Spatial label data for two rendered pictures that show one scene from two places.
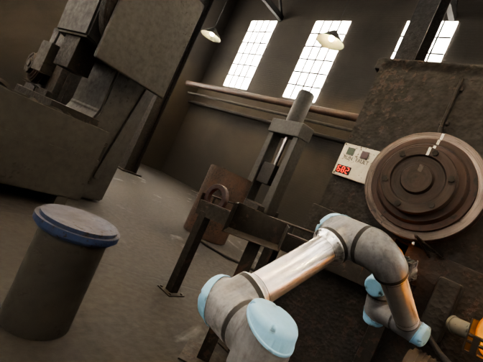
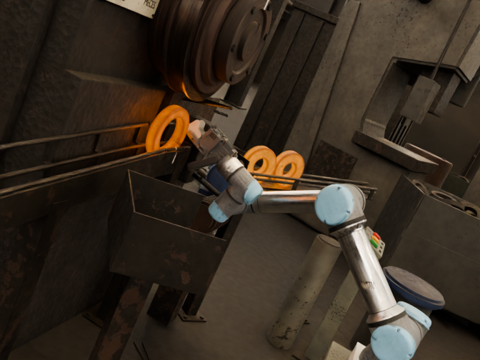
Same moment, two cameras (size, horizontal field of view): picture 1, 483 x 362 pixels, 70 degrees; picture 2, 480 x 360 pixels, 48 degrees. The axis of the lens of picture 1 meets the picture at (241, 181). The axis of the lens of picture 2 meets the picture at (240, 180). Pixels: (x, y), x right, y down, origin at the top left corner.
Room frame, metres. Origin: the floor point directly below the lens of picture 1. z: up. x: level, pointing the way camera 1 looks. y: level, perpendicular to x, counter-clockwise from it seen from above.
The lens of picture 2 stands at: (2.02, 0.93, 1.09)
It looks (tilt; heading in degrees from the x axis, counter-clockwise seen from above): 13 degrees down; 243
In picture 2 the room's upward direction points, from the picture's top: 25 degrees clockwise
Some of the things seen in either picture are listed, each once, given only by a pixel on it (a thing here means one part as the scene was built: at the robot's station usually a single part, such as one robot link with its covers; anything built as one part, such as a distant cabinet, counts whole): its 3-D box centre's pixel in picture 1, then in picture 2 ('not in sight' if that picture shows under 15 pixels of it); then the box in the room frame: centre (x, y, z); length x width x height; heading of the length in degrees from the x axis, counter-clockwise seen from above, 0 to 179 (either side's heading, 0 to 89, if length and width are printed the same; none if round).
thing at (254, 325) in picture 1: (262, 339); (405, 327); (0.72, -0.18, 0.53); 0.13 x 0.12 x 0.14; 38
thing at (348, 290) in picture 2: not in sight; (343, 298); (0.48, -0.74, 0.31); 0.24 x 0.16 x 0.62; 49
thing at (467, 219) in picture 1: (422, 186); (217, 27); (1.48, -0.71, 1.11); 0.47 x 0.06 x 0.47; 49
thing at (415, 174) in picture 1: (417, 179); (244, 39); (1.40, -0.65, 1.11); 0.28 x 0.06 x 0.28; 49
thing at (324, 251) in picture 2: not in sight; (303, 292); (0.62, -0.82, 0.26); 0.12 x 0.12 x 0.52
